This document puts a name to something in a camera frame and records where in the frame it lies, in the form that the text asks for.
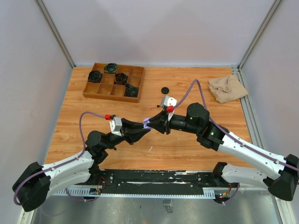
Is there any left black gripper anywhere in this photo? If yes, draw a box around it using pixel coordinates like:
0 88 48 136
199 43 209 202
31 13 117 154
102 118 150 150

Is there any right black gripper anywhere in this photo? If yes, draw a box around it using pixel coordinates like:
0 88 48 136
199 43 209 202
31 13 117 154
147 109 200 135

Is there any purple earbud charging case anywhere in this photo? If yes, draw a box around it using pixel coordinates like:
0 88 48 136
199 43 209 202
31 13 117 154
142 118 152 130

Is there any black round charging case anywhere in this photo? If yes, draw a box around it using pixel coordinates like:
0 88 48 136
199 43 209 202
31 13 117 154
161 87 170 95

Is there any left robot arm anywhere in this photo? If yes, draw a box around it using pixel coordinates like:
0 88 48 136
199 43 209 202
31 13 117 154
12 117 150 212

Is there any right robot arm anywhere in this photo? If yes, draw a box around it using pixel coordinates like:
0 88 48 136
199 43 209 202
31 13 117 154
143 103 299 201

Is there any dark green rolled sock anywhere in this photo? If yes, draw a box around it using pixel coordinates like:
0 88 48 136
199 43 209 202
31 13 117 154
124 83 139 98

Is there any wooden compartment tray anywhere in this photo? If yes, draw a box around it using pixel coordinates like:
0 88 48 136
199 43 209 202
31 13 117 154
83 63 145 103

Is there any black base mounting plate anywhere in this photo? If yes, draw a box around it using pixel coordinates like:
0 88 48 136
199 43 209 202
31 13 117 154
81 169 238 196

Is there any black orange rolled sock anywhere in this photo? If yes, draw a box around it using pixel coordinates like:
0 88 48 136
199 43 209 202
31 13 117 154
114 73 128 85

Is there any green yellow rolled sock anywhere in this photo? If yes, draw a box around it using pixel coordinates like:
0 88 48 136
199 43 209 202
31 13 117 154
104 63 119 74

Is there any black rolled sock left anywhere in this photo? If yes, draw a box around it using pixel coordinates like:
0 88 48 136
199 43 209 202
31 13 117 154
88 70 103 83

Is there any beige cloth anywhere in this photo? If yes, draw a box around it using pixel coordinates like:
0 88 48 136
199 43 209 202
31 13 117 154
208 74 248 104

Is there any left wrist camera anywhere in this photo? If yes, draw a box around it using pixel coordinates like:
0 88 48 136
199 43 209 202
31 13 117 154
109 117 122 136

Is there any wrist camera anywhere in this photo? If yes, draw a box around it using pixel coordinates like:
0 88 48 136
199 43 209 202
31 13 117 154
160 95 177 108
109 117 122 136

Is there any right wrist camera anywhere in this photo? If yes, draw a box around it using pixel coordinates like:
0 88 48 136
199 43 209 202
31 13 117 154
160 95 177 108

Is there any aluminium frame post left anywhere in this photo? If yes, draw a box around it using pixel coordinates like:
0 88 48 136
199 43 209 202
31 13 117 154
34 0 76 69

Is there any aluminium frame post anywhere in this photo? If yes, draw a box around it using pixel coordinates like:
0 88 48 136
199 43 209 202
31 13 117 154
237 0 284 70
34 0 76 69

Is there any aluminium frame post right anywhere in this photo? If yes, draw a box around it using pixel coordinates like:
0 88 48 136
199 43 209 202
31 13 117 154
237 0 284 70

